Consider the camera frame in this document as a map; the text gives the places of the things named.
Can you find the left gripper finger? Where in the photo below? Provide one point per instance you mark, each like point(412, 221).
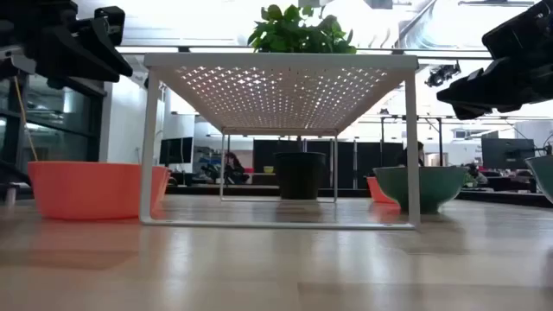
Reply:
point(78, 45)
point(73, 69)

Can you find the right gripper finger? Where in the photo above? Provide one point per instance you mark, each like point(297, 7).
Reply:
point(488, 103)
point(484, 80)

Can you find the teal floral ceramic bowl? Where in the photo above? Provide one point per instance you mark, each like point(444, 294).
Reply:
point(544, 173)
point(436, 185)

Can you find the orange plastic bowl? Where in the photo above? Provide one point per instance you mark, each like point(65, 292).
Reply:
point(378, 192)
point(86, 190)

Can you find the black hanging device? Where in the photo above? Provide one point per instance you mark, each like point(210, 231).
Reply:
point(440, 75)

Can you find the black computer monitor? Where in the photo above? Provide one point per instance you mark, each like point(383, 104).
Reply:
point(175, 151)
point(507, 153)

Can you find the black metal stand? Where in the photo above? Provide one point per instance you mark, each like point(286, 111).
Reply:
point(440, 142)

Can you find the yellow pole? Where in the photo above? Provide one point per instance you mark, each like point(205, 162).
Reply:
point(28, 125)

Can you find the ceiling light strip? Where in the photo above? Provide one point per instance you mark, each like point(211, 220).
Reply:
point(151, 49)

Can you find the black partition panels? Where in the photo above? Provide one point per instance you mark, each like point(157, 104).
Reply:
point(345, 164)

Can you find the white perforated metal shelf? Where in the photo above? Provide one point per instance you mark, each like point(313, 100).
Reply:
point(281, 60)

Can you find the green plant in black pot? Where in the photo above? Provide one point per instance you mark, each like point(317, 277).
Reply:
point(298, 177)

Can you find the yellow green bowl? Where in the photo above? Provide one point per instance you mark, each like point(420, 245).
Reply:
point(268, 169)

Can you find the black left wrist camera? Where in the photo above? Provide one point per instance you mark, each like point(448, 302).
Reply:
point(110, 26)

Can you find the black glass wall frame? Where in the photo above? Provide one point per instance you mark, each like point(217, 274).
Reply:
point(95, 129)

